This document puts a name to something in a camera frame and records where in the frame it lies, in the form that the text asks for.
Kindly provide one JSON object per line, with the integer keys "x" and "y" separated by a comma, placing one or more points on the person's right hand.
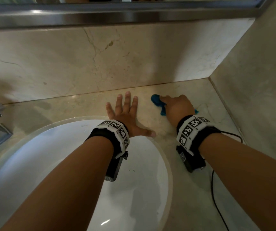
{"x": 178, "y": 108}

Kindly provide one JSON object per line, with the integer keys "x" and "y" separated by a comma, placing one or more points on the person's left hand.
{"x": 124, "y": 117}

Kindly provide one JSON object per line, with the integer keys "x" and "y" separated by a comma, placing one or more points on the teal cleaning cloth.
{"x": 156, "y": 99}

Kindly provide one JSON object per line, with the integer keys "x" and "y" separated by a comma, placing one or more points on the person's right forearm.
{"x": 248, "y": 180}

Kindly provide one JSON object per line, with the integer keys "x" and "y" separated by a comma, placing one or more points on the beige marble sink countertop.
{"x": 188, "y": 88}

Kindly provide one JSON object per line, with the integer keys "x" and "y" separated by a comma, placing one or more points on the white ceramic sink basin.
{"x": 44, "y": 151}

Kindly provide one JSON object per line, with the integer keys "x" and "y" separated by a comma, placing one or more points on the left marker wristband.
{"x": 113, "y": 133}

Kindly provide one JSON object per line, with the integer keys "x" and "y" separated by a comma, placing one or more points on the marker wristband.
{"x": 113, "y": 133}
{"x": 193, "y": 132}

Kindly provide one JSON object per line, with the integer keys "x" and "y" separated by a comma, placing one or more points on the right marker wristband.
{"x": 193, "y": 132}

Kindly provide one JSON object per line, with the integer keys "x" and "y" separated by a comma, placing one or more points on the steel framed mirror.
{"x": 128, "y": 16}

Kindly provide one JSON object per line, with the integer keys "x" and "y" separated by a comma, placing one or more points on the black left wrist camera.
{"x": 113, "y": 169}

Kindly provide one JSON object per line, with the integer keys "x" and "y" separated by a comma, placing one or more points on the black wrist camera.
{"x": 113, "y": 169}
{"x": 192, "y": 161}

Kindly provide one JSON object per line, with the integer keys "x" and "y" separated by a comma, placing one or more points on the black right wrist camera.
{"x": 192, "y": 161}

